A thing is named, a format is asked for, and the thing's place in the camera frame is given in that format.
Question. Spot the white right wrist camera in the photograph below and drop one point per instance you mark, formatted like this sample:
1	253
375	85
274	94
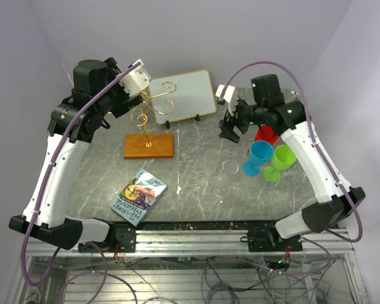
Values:
227	95

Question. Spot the gold wire glass rack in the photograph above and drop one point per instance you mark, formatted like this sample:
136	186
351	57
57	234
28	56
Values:
139	117

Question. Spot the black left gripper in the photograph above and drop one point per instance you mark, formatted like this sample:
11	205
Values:
125	103

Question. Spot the aluminium rail frame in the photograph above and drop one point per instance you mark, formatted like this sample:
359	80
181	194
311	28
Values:
223	239

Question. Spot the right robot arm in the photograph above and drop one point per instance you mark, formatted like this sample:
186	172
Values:
336	198

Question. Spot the red plastic goblet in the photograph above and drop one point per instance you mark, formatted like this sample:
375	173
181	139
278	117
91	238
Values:
267	134

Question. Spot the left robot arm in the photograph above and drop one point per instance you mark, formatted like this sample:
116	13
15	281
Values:
99	88

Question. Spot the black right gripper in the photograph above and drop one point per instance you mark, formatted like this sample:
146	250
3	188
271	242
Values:
227	126

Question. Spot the green plastic goblet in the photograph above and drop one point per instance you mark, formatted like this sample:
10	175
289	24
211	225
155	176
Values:
282	159

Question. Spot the wooden rack base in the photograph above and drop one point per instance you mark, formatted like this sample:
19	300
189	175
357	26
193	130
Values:
162	146

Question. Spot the blue plastic goblet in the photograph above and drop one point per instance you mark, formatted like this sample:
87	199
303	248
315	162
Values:
259	153

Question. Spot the colourful treehouse book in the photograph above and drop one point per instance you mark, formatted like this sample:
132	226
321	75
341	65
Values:
136	199

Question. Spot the clear smooth wine glass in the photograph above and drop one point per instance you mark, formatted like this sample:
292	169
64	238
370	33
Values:
213	160

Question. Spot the gold framed whiteboard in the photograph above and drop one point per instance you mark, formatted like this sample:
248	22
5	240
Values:
193	98

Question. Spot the clear wine glass on table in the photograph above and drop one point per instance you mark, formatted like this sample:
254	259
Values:
212	188

